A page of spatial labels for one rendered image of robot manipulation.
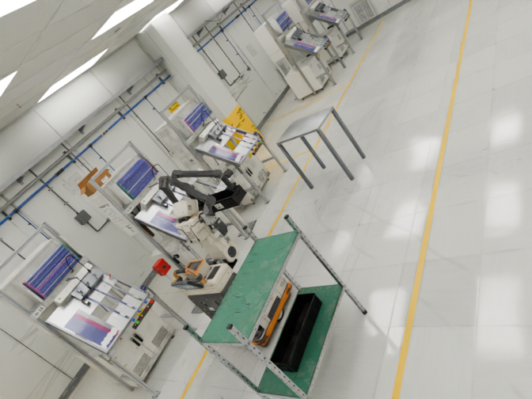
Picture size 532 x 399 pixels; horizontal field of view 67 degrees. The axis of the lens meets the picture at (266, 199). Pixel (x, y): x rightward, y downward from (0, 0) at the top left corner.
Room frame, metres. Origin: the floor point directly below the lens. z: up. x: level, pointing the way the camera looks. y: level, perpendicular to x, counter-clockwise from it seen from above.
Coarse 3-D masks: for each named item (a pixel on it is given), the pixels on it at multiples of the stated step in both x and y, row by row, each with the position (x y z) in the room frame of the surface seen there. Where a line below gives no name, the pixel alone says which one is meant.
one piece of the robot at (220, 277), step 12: (216, 264) 3.20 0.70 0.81; (216, 276) 3.03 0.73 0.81; (228, 276) 3.07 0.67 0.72; (180, 288) 3.33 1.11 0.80; (204, 288) 3.07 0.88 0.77; (216, 288) 2.97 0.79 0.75; (228, 288) 3.01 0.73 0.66; (192, 300) 3.31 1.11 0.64; (204, 300) 3.19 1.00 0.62; (216, 300) 3.07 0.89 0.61; (204, 312) 3.33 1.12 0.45
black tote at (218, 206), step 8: (216, 192) 3.81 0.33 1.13; (224, 192) 3.74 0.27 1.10; (232, 192) 3.67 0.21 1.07; (240, 192) 3.52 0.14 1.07; (216, 200) 3.88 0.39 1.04; (224, 200) 3.53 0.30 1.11; (232, 200) 3.46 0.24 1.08; (240, 200) 3.48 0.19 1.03; (200, 208) 3.81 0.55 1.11; (216, 208) 3.66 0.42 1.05; (224, 208) 3.59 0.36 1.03
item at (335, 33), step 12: (288, 0) 9.39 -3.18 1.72; (300, 0) 9.32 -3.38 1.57; (312, 0) 9.50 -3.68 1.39; (288, 12) 9.49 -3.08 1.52; (300, 12) 9.37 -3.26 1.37; (312, 12) 9.34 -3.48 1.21; (324, 12) 9.35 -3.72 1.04; (300, 24) 9.43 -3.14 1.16; (312, 24) 9.22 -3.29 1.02; (336, 24) 8.85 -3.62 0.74; (336, 36) 9.28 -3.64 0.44; (360, 36) 9.37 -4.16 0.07; (324, 48) 9.30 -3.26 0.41; (336, 48) 9.11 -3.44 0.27
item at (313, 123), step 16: (320, 112) 4.66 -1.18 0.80; (336, 112) 4.55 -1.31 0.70; (288, 128) 4.99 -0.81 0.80; (304, 128) 4.58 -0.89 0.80; (320, 128) 4.31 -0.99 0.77; (352, 144) 4.57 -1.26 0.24; (320, 160) 5.08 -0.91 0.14; (336, 160) 4.32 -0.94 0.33; (304, 176) 4.84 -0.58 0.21; (352, 176) 4.31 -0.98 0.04
